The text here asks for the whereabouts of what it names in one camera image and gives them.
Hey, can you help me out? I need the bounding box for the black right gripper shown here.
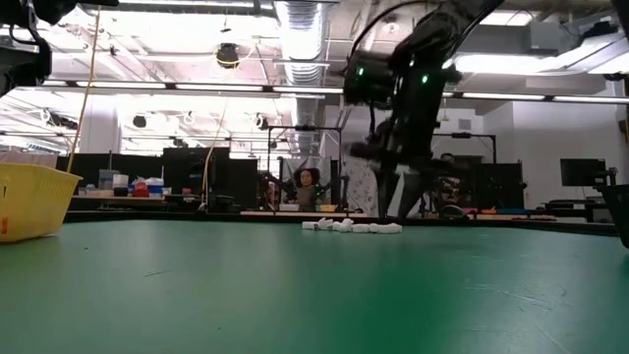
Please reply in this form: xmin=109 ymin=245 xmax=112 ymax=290
xmin=375 ymin=80 xmax=447 ymax=221

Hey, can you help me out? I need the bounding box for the patterned white cloth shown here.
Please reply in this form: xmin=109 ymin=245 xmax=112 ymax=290
xmin=341 ymin=156 xmax=382 ymax=217

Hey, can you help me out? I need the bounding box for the person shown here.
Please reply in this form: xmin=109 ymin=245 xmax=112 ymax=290
xmin=289 ymin=166 xmax=325 ymax=212
xmin=431 ymin=151 xmax=466 ymax=217

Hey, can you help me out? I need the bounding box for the green table mat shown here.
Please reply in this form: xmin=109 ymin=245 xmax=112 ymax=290
xmin=0 ymin=218 xmax=629 ymax=354

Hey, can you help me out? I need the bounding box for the black desk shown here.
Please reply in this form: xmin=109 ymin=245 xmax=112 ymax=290
xmin=543 ymin=199 xmax=615 ymax=222

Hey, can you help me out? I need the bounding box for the black computer monitor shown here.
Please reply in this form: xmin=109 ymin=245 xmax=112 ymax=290
xmin=559 ymin=157 xmax=608 ymax=188

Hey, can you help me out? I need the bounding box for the black partition panel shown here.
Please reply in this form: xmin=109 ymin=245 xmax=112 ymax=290
xmin=56 ymin=147 xmax=259 ymax=212

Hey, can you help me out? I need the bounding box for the long wooden workbench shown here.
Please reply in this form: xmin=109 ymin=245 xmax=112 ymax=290
xmin=66 ymin=194 xmax=207 ymax=212

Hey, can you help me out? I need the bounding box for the grey box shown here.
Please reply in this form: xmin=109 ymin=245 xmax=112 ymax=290
xmin=97 ymin=169 xmax=122 ymax=191

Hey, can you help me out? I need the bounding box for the yellow plastic basket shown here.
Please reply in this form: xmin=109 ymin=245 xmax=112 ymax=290
xmin=0 ymin=161 xmax=84 ymax=245

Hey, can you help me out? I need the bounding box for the black metal rig frame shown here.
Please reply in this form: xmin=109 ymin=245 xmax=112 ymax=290
xmin=431 ymin=131 xmax=497 ymax=217
xmin=266 ymin=125 xmax=344 ymax=217

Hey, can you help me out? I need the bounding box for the thin yellow cord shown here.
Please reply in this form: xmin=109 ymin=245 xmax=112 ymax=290
xmin=200 ymin=97 xmax=232 ymax=207

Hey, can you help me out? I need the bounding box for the black aluminium table frame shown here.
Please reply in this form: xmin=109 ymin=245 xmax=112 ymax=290
xmin=61 ymin=209 xmax=623 ymax=238

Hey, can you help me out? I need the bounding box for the yellow cable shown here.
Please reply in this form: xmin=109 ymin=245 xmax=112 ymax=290
xmin=66 ymin=4 xmax=103 ymax=174

